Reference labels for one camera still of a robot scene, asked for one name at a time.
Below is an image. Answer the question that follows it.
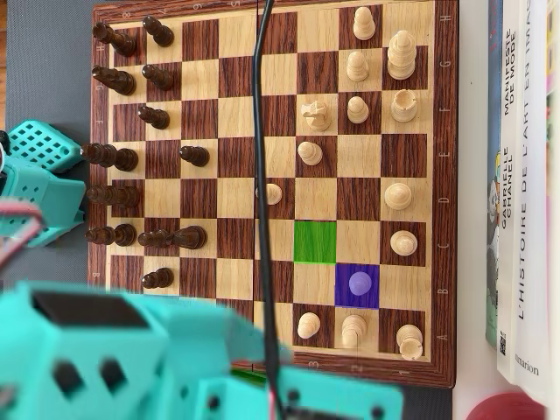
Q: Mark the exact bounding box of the white pawn right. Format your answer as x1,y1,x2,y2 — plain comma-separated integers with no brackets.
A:
383,181,413,211

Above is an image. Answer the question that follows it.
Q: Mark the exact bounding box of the blue panda book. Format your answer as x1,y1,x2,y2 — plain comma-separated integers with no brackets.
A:
484,0,504,350

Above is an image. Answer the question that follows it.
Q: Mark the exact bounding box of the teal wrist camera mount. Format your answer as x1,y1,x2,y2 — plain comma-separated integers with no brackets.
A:
196,374,404,420

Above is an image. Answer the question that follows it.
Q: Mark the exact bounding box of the dark brown chess pawn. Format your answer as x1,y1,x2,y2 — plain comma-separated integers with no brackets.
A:
142,267,175,290
142,15,175,48
137,229,174,249
137,104,171,130
178,144,210,168
142,64,175,92

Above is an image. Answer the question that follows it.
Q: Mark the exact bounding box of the long red white black wire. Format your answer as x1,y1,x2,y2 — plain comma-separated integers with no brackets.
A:
0,197,45,268

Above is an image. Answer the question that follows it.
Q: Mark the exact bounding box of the white wooden chess pawn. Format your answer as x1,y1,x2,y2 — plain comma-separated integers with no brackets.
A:
346,50,371,83
297,311,322,340
352,6,377,41
255,182,284,206
346,94,371,124
348,270,373,297
297,140,324,166

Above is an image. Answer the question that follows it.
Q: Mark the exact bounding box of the teal perforated robot base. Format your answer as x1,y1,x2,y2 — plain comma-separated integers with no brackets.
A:
6,121,87,249

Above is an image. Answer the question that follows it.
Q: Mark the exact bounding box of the white wooden chess rook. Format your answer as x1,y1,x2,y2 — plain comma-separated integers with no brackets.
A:
389,88,419,123
395,323,424,362

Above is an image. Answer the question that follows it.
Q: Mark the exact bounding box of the pink puzzle box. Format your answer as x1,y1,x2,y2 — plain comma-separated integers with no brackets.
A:
544,0,560,412

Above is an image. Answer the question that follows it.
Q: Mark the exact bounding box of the white wooden chess king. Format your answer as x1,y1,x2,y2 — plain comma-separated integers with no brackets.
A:
386,29,417,81

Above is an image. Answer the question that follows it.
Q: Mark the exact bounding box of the dark brown chess rook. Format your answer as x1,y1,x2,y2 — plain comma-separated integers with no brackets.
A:
92,21,137,58

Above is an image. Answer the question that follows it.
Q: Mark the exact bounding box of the wooden chessboard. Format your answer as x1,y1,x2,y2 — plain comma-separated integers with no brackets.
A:
87,0,459,390

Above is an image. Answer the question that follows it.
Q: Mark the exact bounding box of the white wooden chess knight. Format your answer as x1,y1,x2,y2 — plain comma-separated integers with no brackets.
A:
300,99,333,131

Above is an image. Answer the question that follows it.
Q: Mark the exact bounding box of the white Gabrielle Chanel book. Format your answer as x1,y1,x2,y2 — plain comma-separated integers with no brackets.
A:
496,0,526,386

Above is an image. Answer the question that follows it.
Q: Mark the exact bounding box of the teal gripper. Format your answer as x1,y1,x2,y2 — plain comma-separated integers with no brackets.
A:
192,314,293,382

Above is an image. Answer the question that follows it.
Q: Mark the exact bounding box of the dark brown chess knight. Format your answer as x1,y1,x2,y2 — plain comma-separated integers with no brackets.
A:
91,65,137,96
170,225,208,250

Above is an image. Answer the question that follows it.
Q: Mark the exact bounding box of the red transparent measuring cup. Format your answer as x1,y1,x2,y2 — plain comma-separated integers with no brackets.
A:
464,392,548,420

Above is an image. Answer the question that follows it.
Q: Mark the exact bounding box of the dark brown chess bishop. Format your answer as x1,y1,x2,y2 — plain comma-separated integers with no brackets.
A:
85,223,137,247

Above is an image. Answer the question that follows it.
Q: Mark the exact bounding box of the dark brown chess queen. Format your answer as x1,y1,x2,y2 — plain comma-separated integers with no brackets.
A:
86,184,141,209

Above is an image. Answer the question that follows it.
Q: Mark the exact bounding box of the black camera cable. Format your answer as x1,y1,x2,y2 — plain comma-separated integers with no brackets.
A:
252,0,285,420

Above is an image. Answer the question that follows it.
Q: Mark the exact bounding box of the dark brown chess king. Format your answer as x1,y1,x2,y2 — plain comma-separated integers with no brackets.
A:
80,143,140,172

